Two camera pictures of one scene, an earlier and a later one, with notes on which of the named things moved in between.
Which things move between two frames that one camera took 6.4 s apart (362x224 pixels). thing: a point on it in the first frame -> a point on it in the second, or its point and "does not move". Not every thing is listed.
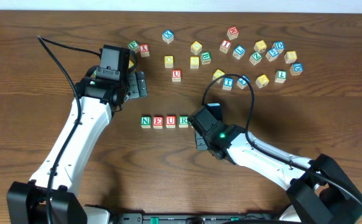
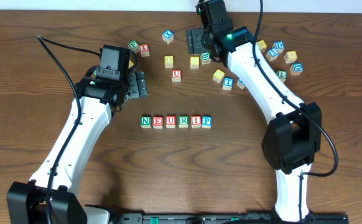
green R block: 183,121 does not move
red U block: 176,75 does not move
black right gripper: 199,140 -> 194,41
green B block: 206,57 does not move
